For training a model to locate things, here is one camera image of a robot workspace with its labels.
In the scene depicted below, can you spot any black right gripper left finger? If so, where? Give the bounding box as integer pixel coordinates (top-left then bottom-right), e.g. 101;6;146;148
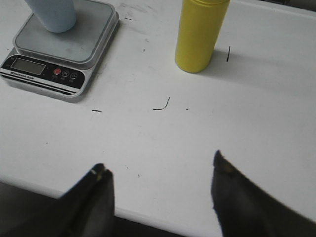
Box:
0;163;116;237

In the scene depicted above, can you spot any yellow squeeze bottle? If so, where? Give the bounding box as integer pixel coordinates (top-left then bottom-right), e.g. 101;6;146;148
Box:
175;0;230;73

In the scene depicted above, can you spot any silver digital kitchen scale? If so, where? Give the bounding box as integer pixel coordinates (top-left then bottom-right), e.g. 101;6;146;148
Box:
0;0;119;102

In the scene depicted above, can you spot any light blue plastic cup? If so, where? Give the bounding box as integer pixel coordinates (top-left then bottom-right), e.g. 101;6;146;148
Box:
25;0;77;33

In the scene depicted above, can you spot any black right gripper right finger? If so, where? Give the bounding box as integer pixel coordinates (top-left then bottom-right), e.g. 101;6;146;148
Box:
212;151;316;237

